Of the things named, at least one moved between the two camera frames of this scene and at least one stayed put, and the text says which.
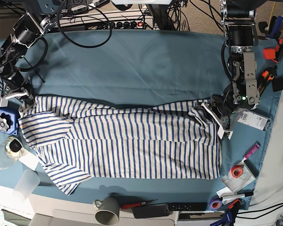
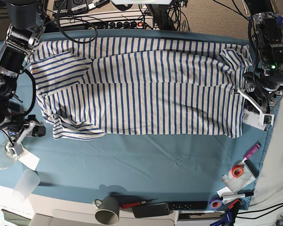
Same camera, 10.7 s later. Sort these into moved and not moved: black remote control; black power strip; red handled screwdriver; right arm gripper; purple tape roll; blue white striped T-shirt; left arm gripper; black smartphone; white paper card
Moved: left arm gripper; blue white striped T-shirt; right arm gripper
Not moved: red handled screwdriver; black smartphone; purple tape roll; white paper card; black power strip; black remote control
